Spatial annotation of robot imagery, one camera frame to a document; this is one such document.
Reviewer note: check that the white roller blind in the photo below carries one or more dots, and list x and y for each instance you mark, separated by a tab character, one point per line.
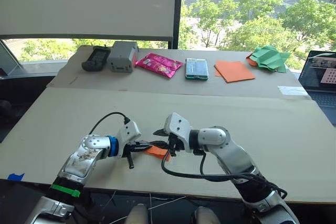
86	3

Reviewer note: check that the pink snack packet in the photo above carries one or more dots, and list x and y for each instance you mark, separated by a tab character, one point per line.
158	65

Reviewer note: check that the grey plastic box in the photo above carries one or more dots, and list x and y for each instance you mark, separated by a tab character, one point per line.
122	57

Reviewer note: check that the green folded paper pile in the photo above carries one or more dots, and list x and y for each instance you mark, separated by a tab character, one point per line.
270	58

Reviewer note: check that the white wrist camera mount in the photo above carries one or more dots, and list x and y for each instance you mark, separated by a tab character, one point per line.
129	132
178	127

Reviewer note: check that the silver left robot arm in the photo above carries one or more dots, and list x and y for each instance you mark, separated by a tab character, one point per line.
82	159

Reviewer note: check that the blue tape piece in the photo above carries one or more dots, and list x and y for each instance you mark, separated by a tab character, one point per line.
15	176

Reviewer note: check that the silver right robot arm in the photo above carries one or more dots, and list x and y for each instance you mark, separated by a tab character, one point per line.
236	157

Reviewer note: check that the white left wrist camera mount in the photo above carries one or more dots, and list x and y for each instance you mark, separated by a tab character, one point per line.
129	132

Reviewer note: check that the white tape patch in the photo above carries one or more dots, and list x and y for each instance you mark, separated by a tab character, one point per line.
292	90

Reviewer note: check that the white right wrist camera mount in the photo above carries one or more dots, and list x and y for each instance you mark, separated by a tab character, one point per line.
178	127

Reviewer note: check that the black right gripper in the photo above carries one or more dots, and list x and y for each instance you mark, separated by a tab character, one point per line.
175	142

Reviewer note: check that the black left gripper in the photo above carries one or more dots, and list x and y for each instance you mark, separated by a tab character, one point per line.
135	146

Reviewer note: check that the teal tissue packet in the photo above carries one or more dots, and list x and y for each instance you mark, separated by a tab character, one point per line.
197	68

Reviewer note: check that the orange paper sheet stack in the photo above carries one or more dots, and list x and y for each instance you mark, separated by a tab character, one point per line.
235	72

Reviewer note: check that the black window frame post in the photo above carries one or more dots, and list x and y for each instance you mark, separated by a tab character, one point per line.
176	11

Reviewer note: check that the black handheld remote controller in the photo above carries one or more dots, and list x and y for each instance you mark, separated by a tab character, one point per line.
95	58

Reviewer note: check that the dark blue laptop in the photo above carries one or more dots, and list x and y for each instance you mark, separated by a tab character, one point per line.
320	77

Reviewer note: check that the grey rounded shape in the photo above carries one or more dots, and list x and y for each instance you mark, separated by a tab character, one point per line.
206	216
137	214

